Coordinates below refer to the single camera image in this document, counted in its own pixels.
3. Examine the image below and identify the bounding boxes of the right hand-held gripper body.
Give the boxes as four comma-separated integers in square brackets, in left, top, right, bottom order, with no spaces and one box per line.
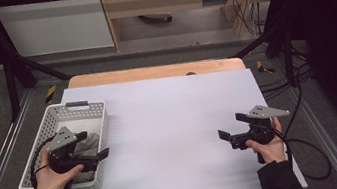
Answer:
[224,100,297,169]

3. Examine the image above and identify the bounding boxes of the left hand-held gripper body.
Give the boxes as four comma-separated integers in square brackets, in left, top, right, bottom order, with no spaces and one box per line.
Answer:
[42,121,101,178]

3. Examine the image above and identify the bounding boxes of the grey cloth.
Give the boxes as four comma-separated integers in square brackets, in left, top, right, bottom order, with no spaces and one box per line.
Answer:
[62,129,107,186]

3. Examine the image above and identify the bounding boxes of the white perforated plastic basket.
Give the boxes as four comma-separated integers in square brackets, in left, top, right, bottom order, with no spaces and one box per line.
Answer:
[6,96,119,189]

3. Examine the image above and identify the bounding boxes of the person's right hand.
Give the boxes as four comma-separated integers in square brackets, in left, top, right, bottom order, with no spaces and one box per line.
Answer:
[241,116,289,168]

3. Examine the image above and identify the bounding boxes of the person's left hand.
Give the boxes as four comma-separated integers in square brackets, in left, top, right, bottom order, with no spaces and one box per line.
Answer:
[25,139,89,189]

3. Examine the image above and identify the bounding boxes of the white foam board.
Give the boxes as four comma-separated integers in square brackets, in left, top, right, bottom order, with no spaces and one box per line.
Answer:
[42,55,309,189]

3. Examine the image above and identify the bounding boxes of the wooden table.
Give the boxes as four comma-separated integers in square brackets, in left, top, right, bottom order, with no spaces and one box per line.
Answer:
[66,50,247,96]

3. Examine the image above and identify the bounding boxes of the white cabinet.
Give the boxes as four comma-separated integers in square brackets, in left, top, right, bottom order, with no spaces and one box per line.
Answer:
[0,0,116,64]

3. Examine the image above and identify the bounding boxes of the dark chair base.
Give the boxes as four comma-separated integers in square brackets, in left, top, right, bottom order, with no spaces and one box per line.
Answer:
[138,10,174,27]

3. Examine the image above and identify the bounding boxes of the light wooden desk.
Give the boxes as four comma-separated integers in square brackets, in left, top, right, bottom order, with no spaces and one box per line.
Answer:
[98,0,292,56]

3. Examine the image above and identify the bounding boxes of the left hand-held gripper black cable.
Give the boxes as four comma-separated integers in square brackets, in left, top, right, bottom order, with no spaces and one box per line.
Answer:
[24,134,65,189]

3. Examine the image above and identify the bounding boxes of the hand-held gripper black cable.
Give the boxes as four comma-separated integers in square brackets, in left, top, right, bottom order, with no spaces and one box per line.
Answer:
[270,118,334,188]
[24,134,65,189]

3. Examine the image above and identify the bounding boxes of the black floor cables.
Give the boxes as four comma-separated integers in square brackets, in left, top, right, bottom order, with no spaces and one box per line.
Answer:
[254,46,318,103]

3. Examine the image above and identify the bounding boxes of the right hand-held gripper black cable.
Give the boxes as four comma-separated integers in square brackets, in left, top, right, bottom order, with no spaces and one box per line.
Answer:
[270,118,334,188]

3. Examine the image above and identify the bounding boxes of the hanging bundle of cables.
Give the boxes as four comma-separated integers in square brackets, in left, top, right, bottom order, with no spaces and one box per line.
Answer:
[221,0,269,39]

